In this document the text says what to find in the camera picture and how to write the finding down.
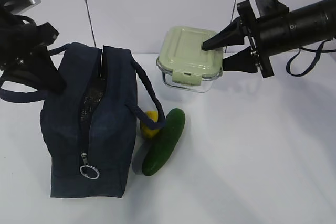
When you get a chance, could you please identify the green cucumber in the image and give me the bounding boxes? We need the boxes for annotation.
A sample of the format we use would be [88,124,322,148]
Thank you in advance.
[141,108,186,176]

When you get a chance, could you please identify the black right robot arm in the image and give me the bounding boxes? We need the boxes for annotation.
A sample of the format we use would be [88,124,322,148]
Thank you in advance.
[202,0,335,78]

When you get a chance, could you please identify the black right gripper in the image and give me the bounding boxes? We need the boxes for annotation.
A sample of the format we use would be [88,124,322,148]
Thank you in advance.
[202,0,274,78]

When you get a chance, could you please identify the dark left arm cable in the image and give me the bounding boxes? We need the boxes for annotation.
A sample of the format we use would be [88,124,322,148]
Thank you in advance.
[0,0,37,28]

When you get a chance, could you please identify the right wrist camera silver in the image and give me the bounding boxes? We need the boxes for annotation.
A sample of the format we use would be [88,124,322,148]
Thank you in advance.
[255,0,289,17]

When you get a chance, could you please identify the yellow lemon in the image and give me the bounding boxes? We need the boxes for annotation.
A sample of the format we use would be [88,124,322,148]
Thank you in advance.
[140,111,160,138]

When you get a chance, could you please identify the glass container green lid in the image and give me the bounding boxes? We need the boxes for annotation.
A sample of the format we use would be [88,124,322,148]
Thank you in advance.
[156,26,223,93]

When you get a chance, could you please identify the dark blue lunch bag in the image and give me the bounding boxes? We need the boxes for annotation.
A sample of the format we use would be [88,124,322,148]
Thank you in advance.
[1,42,165,198]

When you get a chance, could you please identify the silver zipper pull ring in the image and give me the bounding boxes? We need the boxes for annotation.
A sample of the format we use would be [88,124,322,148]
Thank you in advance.
[79,152,101,180]

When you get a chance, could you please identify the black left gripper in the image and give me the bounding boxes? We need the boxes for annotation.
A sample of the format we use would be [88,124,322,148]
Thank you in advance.
[1,11,67,92]

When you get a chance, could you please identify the dark right arm cable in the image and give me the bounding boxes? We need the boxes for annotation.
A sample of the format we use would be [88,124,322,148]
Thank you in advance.
[286,39,331,77]

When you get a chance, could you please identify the dark arm cable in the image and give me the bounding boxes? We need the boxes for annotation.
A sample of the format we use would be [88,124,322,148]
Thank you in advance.
[286,39,331,77]
[0,0,37,28]

